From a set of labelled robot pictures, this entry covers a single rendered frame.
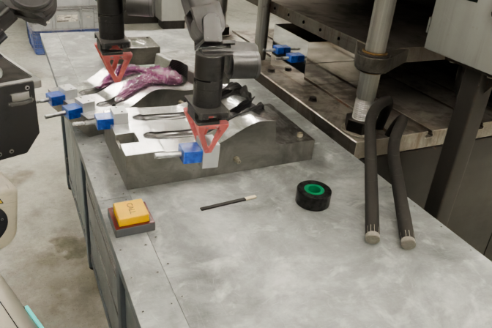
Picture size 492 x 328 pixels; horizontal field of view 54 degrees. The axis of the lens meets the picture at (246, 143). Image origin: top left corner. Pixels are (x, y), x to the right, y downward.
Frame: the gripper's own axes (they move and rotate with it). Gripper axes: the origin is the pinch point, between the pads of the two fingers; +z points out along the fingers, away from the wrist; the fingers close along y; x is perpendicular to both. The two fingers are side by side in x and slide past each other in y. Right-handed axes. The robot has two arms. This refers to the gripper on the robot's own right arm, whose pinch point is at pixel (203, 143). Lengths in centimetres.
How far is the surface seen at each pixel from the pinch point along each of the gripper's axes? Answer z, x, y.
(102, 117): 4.9, 16.2, 28.2
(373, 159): 6.1, -41.6, -5.4
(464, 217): 56, -120, 21
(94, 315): 95, 18, 53
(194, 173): 13.4, -2.1, 10.4
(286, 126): 8.4, -32.2, 20.7
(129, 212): 11.8, 16.5, -3.9
